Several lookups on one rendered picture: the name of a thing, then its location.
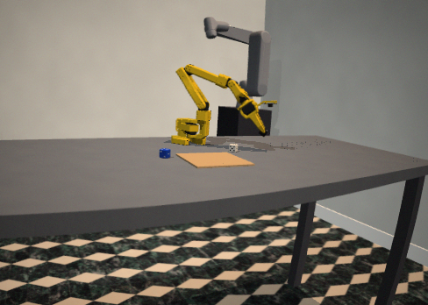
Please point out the orange mat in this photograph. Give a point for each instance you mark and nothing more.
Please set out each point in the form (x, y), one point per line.
(214, 159)

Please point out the blue die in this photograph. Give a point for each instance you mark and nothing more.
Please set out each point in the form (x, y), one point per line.
(164, 153)

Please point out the white die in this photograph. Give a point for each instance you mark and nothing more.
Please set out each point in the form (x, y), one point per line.
(233, 148)

